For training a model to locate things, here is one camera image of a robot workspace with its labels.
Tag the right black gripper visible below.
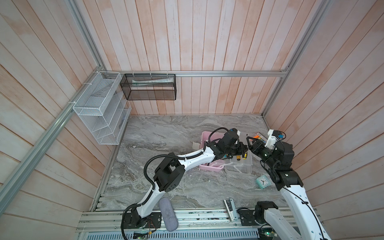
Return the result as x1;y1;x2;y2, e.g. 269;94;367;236
247;135;277;170

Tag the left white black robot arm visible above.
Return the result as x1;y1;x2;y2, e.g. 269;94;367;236
121;127;248;232

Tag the pack of coloured highlighters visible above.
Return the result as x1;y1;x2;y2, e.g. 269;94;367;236
254;133;268;143

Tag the black mesh wall basket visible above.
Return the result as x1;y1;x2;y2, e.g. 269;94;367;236
120;73;177;101

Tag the white wire mesh shelf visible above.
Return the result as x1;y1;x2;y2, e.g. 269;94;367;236
73;72;132;145

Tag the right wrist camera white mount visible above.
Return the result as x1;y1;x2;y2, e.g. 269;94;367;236
265;129;286;150

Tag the aluminium front rail frame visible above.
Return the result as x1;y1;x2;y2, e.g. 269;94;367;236
74;206;326;240

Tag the metal bracket on rail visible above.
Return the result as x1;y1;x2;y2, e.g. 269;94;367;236
224;198;239;222

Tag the pink plastic tool box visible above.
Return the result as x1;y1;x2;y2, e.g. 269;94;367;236
191;130;254;175

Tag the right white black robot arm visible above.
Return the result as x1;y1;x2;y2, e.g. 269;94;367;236
247;135;330;240

